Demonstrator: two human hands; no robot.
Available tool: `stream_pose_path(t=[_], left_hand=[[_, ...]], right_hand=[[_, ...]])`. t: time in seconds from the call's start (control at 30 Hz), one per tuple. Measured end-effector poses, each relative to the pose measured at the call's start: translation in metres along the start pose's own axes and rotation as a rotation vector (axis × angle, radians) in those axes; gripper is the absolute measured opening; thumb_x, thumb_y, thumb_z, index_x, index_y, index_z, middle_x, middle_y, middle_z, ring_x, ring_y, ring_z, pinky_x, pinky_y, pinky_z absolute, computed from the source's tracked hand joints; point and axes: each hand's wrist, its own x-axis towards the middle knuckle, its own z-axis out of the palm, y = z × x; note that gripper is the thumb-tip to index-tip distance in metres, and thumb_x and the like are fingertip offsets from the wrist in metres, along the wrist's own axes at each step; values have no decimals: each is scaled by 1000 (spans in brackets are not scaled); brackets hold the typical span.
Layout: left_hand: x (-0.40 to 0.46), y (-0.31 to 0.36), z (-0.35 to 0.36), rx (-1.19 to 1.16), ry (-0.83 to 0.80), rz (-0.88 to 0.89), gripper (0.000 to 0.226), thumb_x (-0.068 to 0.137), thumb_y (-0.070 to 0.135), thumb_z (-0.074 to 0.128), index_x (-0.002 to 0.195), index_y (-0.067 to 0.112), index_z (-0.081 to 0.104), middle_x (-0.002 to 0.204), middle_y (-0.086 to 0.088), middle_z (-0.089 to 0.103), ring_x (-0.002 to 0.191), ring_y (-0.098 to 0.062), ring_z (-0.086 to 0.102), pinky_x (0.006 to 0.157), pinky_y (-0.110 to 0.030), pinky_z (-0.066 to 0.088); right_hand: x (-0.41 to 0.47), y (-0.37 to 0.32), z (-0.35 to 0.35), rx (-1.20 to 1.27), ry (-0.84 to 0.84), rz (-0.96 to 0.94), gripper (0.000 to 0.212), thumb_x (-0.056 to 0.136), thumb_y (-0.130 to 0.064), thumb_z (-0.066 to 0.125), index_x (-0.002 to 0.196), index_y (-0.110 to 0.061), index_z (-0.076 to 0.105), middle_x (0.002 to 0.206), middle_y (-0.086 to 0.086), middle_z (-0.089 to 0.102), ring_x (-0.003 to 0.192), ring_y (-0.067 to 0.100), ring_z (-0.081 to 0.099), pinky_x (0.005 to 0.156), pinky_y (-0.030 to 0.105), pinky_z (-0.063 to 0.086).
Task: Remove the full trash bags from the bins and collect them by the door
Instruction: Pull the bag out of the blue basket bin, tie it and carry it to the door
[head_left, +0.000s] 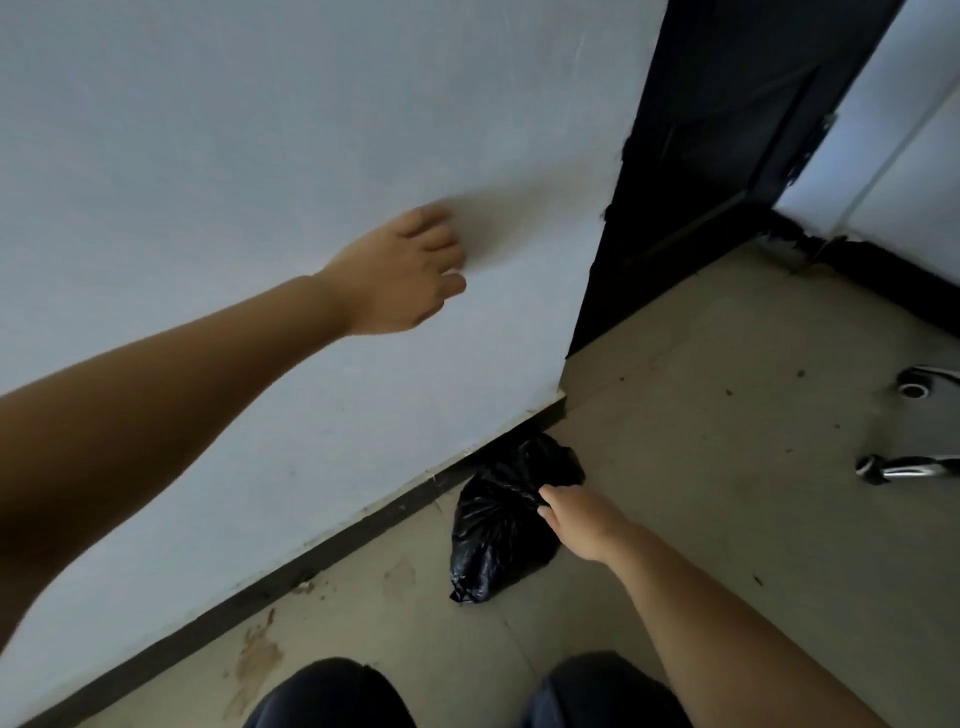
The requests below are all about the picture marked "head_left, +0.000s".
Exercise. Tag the person's right hand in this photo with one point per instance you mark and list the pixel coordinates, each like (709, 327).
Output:
(589, 525)

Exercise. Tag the person's left hand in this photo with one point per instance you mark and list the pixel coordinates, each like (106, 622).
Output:
(390, 281)

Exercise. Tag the person's left thumb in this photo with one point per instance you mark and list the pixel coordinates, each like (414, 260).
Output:
(448, 289)

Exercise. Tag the person's right fingers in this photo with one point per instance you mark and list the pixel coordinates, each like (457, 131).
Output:
(550, 504)

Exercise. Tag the black plastic garbage bag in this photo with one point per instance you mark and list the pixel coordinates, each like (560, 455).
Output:
(499, 525)

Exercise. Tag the person's left forearm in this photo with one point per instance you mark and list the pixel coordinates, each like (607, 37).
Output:
(150, 405)

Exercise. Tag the person's right forearm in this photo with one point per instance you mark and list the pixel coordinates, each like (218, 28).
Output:
(720, 645)

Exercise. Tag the black baseboard strip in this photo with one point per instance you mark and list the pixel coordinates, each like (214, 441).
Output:
(300, 562)
(885, 274)

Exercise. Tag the dark trousers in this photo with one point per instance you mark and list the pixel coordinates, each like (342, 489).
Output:
(330, 697)

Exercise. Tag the black door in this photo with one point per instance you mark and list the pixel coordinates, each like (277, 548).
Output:
(720, 150)

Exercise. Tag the chrome chair leg with caster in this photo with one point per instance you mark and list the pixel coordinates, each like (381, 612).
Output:
(930, 382)
(907, 469)

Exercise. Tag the metal door hinge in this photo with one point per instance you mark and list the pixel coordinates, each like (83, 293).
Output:
(812, 144)

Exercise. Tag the white wall pipe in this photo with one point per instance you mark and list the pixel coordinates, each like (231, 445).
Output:
(885, 161)

